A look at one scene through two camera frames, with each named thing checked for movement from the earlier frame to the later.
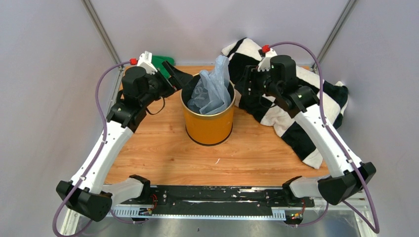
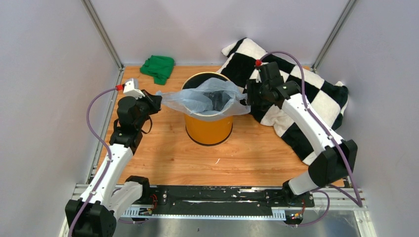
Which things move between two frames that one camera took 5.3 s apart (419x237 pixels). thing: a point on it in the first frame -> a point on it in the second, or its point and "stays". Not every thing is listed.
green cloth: [157, 60] stays
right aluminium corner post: [346, 12] stays
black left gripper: [179, 78] -> [153, 101]
